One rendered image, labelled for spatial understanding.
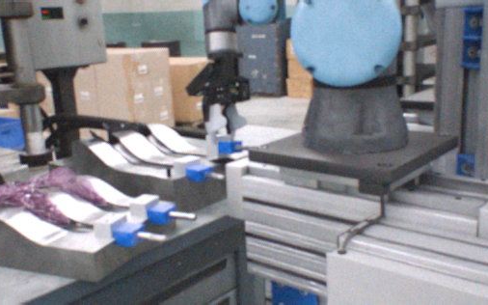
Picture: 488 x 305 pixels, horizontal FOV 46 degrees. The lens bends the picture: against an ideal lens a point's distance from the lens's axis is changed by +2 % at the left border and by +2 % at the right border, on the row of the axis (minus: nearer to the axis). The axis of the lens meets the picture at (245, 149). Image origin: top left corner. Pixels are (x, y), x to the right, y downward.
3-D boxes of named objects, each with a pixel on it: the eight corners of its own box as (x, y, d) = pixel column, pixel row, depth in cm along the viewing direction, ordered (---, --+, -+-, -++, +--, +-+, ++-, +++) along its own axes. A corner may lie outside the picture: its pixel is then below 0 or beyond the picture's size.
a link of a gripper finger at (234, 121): (246, 142, 134) (237, 104, 132) (228, 143, 138) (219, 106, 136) (254, 139, 136) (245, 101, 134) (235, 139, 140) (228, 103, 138)
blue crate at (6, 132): (33, 144, 489) (29, 119, 483) (-10, 155, 455) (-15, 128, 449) (-15, 139, 518) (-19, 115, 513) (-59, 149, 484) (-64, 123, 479)
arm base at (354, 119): (425, 136, 84) (427, 69, 82) (377, 159, 73) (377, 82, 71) (335, 127, 94) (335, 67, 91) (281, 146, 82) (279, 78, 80)
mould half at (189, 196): (253, 188, 142) (250, 136, 139) (176, 219, 123) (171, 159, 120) (128, 161, 174) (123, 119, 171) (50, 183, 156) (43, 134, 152)
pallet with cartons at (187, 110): (231, 121, 665) (227, 57, 647) (192, 135, 595) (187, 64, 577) (148, 116, 721) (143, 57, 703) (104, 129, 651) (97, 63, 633)
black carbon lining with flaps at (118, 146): (217, 164, 140) (214, 126, 138) (168, 180, 128) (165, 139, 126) (128, 148, 163) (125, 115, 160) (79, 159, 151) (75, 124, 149)
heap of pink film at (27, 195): (118, 201, 119) (114, 164, 117) (57, 232, 103) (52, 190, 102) (21, 191, 129) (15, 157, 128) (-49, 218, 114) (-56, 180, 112)
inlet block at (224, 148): (261, 159, 131) (261, 135, 130) (247, 161, 127) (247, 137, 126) (221, 155, 139) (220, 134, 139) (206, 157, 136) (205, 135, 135)
